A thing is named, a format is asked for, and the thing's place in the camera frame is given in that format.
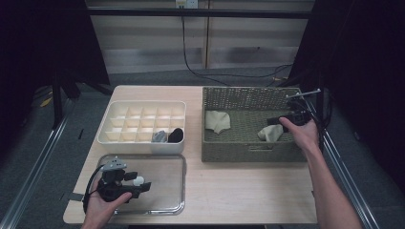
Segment person's right hand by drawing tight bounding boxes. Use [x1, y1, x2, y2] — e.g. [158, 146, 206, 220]
[278, 116, 319, 154]

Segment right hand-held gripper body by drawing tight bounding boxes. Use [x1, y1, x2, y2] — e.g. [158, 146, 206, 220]
[285, 89, 322, 127]

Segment green woven basket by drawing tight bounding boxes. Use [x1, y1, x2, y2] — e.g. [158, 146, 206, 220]
[201, 86, 323, 163]

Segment hand-held gripper cable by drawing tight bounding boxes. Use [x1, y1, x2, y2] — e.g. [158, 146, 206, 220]
[81, 165, 104, 213]
[299, 98, 326, 151]

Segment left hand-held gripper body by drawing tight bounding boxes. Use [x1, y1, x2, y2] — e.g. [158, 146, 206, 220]
[96, 156, 138, 203]

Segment cream divided storage box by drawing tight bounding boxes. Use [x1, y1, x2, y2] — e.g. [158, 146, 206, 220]
[96, 100, 187, 156]

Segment white wall socket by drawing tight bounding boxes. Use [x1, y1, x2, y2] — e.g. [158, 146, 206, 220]
[175, 0, 199, 10]

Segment black horizontal bar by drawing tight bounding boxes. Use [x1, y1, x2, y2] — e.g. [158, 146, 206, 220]
[85, 8, 314, 19]

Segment black metal stand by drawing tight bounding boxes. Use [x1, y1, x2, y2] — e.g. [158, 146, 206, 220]
[316, 73, 326, 127]

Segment light wooden shelf unit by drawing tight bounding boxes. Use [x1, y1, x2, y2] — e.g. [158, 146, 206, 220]
[85, 0, 314, 74]

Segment clear lid with white knob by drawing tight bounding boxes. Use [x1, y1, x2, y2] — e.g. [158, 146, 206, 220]
[95, 154, 187, 217]

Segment aluminium floor rail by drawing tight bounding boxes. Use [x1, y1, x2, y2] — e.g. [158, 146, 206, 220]
[0, 98, 75, 229]
[305, 98, 380, 229]

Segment right hand-held gripper cable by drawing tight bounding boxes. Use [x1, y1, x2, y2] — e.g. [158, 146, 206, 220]
[299, 98, 326, 151]

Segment black wall cable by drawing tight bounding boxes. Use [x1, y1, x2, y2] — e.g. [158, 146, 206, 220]
[181, 8, 294, 88]

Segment person's left hand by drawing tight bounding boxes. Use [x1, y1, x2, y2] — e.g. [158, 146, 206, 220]
[85, 190, 133, 228]

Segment black sock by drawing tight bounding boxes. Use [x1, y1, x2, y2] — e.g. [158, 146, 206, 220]
[166, 127, 184, 144]

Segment left hand-held gripper cable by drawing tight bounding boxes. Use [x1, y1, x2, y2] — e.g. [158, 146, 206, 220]
[81, 165, 104, 213]

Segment beige sock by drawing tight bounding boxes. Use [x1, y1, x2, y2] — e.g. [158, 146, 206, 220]
[204, 110, 231, 135]
[257, 123, 285, 142]

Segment black curtain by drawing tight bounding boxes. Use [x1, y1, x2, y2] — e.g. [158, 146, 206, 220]
[288, 0, 405, 192]
[0, 0, 111, 160]

